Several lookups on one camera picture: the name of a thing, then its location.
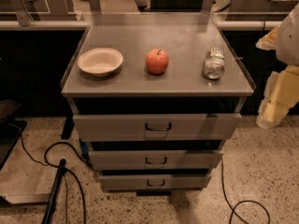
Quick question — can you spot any black cable on right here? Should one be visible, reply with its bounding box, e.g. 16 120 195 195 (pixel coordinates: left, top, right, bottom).
220 158 271 224

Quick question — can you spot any grey top drawer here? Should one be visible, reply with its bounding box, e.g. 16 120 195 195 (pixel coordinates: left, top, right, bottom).
73 114 241 142

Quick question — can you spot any grey drawer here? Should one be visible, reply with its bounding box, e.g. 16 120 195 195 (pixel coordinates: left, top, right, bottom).
89 150 222 170
100 174 211 191
73 114 241 142

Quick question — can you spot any black bar on floor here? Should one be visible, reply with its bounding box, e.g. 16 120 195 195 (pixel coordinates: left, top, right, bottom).
42 159 66 224

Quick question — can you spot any black cable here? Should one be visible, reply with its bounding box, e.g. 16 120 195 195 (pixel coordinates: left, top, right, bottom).
220 158 271 224
8 123 93 224

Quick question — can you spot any grey drawer cabinet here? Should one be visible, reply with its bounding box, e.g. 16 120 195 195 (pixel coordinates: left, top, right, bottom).
60 12 256 198

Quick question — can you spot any white horizontal rail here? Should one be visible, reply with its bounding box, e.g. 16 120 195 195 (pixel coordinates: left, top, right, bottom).
0 20 281 31

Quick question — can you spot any red apple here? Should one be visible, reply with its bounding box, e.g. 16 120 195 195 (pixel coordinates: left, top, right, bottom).
145 49 169 75

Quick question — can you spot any white paper bowl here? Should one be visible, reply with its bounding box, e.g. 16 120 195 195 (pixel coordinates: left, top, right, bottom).
78 48 123 77

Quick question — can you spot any black cable on left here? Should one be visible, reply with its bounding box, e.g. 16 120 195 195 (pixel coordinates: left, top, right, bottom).
8 123 93 224

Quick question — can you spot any grey bottom drawer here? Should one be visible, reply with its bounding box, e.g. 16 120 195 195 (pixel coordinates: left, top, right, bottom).
100 174 211 191

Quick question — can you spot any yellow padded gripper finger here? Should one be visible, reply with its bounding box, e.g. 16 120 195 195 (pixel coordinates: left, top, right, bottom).
256 65 299 129

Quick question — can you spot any dark base plate left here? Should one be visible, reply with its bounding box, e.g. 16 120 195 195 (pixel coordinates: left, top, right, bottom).
0 99 28 172

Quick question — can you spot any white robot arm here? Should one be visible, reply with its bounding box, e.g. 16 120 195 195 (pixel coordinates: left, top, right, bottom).
256 5 299 129

